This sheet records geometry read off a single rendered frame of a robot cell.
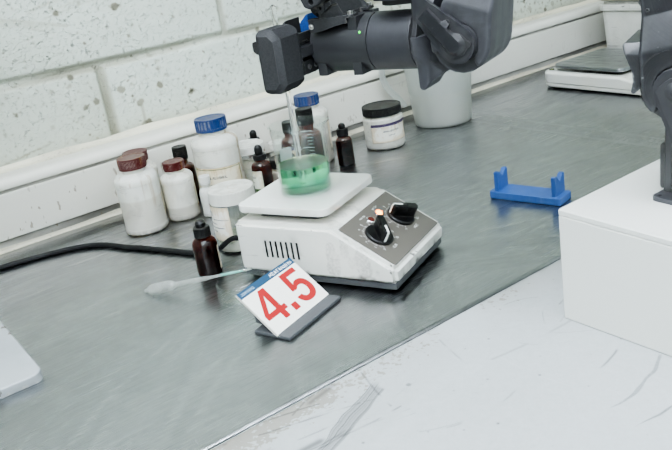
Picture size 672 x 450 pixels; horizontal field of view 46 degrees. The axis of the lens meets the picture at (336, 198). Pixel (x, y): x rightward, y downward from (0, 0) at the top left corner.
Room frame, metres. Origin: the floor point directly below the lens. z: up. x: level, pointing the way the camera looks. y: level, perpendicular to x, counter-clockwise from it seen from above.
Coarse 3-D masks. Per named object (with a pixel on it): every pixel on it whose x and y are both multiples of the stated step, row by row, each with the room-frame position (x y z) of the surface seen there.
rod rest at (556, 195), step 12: (504, 168) 0.99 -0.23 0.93; (504, 180) 0.98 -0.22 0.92; (552, 180) 0.92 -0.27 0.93; (492, 192) 0.97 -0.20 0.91; (504, 192) 0.96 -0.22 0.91; (516, 192) 0.96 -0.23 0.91; (528, 192) 0.95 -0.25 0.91; (540, 192) 0.94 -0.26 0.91; (552, 192) 0.92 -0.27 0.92; (564, 192) 0.93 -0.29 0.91; (552, 204) 0.91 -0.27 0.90
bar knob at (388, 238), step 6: (378, 216) 0.79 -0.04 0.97; (378, 222) 0.79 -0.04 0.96; (384, 222) 0.79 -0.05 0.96; (366, 228) 0.79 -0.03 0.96; (372, 228) 0.79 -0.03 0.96; (378, 228) 0.78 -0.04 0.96; (384, 228) 0.78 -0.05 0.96; (366, 234) 0.78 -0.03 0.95; (372, 234) 0.78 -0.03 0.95; (378, 234) 0.78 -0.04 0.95; (384, 234) 0.77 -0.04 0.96; (390, 234) 0.79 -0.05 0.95; (372, 240) 0.78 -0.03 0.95; (378, 240) 0.77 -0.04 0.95; (384, 240) 0.77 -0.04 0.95; (390, 240) 0.78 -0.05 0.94
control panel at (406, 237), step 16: (384, 192) 0.88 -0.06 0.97; (368, 208) 0.83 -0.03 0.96; (384, 208) 0.84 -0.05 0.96; (352, 224) 0.80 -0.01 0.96; (368, 224) 0.80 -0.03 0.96; (400, 224) 0.82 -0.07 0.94; (416, 224) 0.83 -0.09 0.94; (432, 224) 0.84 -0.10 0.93; (368, 240) 0.78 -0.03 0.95; (400, 240) 0.79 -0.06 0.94; (416, 240) 0.80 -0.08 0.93; (384, 256) 0.76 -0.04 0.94; (400, 256) 0.76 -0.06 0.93
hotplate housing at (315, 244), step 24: (360, 192) 0.88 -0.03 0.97; (264, 216) 0.85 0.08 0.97; (288, 216) 0.83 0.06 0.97; (336, 216) 0.81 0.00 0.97; (240, 240) 0.84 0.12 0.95; (264, 240) 0.82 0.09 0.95; (288, 240) 0.81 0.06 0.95; (312, 240) 0.79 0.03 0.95; (336, 240) 0.77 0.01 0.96; (432, 240) 0.82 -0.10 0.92; (264, 264) 0.83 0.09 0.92; (312, 264) 0.79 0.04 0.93; (336, 264) 0.78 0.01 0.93; (360, 264) 0.76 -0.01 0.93; (384, 264) 0.75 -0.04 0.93; (408, 264) 0.77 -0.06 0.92; (384, 288) 0.75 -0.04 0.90
